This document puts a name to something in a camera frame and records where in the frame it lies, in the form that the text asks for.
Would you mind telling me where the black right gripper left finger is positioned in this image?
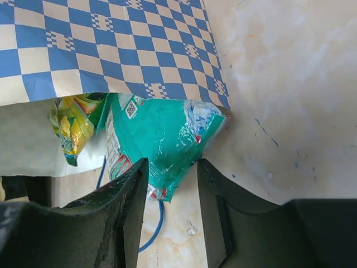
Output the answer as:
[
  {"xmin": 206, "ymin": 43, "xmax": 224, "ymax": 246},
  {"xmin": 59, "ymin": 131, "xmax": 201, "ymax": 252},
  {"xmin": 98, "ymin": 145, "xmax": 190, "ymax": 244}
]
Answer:
[{"xmin": 1, "ymin": 158, "xmax": 148, "ymax": 267}]

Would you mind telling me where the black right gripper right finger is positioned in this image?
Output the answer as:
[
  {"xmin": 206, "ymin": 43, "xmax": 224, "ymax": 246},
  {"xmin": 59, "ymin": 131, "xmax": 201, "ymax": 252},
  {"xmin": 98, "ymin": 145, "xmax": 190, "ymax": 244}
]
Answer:
[{"xmin": 197, "ymin": 159, "xmax": 356, "ymax": 267}]

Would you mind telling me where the green snack packet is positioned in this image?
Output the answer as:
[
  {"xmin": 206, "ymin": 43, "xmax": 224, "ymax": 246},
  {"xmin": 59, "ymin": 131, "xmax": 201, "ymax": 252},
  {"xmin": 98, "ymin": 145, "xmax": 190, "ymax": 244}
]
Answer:
[{"xmin": 49, "ymin": 93, "xmax": 107, "ymax": 166}]

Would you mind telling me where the blue checkered paper bag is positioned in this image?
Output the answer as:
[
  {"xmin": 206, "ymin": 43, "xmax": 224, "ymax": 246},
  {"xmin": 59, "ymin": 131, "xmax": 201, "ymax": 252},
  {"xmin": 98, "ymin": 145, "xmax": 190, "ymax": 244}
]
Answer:
[{"xmin": 1, "ymin": 1, "xmax": 230, "ymax": 176}]

